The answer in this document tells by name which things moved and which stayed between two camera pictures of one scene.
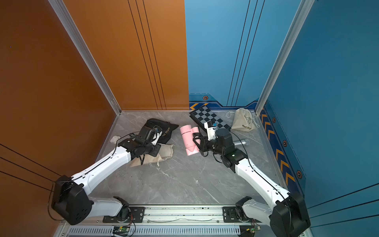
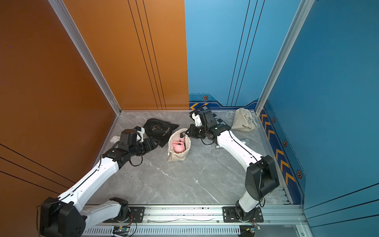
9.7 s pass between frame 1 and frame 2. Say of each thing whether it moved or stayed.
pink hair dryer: moved
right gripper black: moved
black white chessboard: stayed
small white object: moved
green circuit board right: stayed
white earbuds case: stayed
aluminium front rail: stayed
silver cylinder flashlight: stayed
